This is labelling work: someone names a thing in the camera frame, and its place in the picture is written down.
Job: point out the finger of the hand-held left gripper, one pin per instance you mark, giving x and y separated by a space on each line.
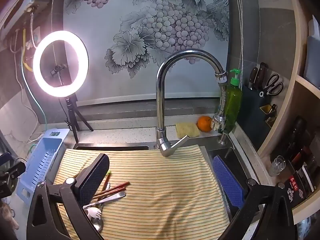
16 169

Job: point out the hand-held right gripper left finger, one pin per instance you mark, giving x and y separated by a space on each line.
92 180

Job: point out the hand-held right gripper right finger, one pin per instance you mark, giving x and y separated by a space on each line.
228 182

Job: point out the green wooden chopstick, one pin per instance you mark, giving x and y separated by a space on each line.
106 182

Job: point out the blue plastic drain basket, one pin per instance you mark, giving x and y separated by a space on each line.
40 160

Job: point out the metal fork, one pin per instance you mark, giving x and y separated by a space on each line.
117 196

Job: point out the white plastic spork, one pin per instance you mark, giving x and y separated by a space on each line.
93 211

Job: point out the ornate metal spoon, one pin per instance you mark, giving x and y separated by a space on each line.
97 225

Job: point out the clear drinking glass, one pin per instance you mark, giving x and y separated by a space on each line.
276 166

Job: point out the orange fruit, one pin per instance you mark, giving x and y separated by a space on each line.
204 123

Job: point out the yellow striped cloth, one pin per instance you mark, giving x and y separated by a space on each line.
162 192

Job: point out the yellow sponge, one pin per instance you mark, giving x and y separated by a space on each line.
186 129

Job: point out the black box with red label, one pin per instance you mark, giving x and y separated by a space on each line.
300 182

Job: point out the black tripod stand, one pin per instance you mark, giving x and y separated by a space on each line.
70 110

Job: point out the yellow holder cup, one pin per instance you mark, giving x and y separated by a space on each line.
266 110

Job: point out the green soap pump bottle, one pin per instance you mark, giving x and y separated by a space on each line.
233 100

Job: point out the dark glass bottle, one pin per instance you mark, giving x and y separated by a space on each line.
297 135

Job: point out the chrome kitchen faucet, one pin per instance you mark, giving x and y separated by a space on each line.
160 105

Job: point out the black white kitchen scissors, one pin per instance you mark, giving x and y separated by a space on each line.
267 88

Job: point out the black phone clamp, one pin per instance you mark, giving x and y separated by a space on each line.
58 70

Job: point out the wooden shelf cabinet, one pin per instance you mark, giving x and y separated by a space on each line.
301 55

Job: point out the grape print window blind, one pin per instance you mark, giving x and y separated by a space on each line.
112 12

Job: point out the dark wall knife holder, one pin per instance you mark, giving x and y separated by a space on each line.
252 105

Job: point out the wall water heater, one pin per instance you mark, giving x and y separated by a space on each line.
15 12

